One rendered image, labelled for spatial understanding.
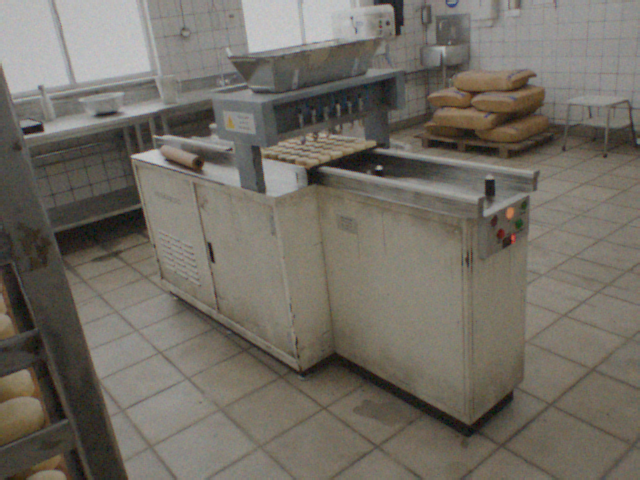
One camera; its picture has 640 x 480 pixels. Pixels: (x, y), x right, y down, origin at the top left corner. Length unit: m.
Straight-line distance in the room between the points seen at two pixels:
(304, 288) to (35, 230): 1.87
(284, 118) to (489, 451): 1.37
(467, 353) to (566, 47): 4.59
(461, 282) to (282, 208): 0.71
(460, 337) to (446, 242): 0.32
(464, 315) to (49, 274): 1.55
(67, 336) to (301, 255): 1.77
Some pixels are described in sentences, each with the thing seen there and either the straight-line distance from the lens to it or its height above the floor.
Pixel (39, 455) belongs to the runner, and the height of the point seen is 1.13.
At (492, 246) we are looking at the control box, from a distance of 1.82.
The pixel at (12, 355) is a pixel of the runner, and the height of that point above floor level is 1.23.
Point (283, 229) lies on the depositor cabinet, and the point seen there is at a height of 0.71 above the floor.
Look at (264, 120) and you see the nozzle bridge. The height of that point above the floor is 1.12.
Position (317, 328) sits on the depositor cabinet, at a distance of 2.39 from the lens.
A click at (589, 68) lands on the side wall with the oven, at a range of 6.10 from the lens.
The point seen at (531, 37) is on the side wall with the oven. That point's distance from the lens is 6.38.
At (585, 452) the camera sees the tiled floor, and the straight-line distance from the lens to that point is 2.22.
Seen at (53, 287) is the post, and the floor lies 1.29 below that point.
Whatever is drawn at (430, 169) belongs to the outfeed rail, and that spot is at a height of 0.86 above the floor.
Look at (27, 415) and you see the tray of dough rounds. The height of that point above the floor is 1.15.
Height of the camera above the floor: 1.46
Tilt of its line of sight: 22 degrees down
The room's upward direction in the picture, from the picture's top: 7 degrees counter-clockwise
